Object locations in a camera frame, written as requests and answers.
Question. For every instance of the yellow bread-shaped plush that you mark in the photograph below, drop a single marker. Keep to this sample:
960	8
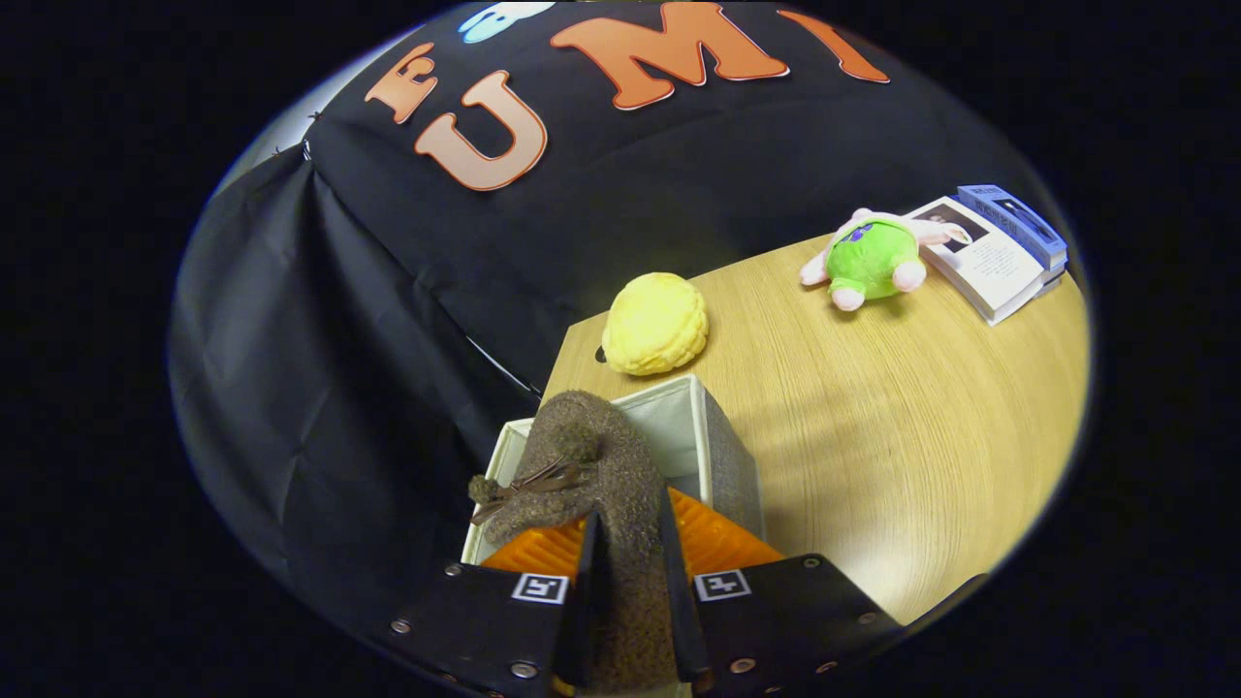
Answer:
654	325

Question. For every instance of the green and pink plush toy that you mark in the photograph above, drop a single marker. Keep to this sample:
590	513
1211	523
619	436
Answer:
873	262

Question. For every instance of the beige fabric storage box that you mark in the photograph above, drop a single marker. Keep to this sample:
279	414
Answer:
727	465

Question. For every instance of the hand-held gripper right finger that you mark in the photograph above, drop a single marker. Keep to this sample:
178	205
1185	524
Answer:
684	620

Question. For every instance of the blue book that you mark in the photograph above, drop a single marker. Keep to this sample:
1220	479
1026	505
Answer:
1013	218

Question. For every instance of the brown fuzzy shoe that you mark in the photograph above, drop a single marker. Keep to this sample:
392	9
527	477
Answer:
620	465

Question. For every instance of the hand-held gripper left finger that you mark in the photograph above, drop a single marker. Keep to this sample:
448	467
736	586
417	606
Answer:
585	630

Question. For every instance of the black backdrop cloth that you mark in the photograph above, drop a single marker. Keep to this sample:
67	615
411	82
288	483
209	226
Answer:
339	339

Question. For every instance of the white paperback book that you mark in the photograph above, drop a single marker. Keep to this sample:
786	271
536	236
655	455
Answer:
994	267

